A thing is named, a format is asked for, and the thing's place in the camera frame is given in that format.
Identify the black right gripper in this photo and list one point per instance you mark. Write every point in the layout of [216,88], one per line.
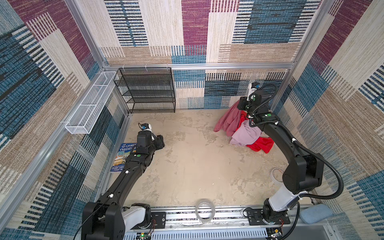
[242,100]

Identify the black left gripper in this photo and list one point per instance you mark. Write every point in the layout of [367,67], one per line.
[158,141]

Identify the dark pink cloth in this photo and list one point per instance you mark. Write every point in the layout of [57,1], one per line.
[231,120]

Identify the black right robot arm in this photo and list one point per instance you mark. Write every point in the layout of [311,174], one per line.
[305,167]

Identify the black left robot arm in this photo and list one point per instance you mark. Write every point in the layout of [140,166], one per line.
[104,219]

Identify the light lilac cloth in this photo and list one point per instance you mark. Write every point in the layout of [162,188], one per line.
[245,135]

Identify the red cloth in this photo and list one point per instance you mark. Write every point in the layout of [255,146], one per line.
[261,143]

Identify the treehouse children's book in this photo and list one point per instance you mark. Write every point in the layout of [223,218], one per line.
[120,159]

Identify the white tape roll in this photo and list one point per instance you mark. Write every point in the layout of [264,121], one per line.
[276,175]

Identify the clear tape roll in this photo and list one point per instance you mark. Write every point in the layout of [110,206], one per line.
[205,211]

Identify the blue grey sponge pad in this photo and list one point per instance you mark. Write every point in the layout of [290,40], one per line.
[315,214]

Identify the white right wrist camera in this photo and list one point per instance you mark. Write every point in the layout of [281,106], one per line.
[252,88]

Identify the black wire mesh shelf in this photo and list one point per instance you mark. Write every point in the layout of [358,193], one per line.
[147,90]

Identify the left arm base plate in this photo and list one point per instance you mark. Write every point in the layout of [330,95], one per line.
[158,220]

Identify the white wire mesh basket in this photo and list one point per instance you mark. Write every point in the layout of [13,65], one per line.
[86,114]

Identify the aluminium front rail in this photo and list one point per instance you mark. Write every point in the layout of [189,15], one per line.
[228,224]

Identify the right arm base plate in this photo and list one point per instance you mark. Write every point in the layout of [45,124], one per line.
[260,217]

